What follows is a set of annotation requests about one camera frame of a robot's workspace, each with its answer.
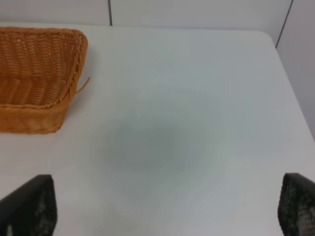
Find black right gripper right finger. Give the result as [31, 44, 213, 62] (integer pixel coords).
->
[278, 173, 315, 236]

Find orange wicker basket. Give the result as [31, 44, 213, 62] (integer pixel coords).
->
[0, 27, 88, 134]

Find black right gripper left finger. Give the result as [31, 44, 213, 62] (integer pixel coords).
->
[0, 175, 58, 236]

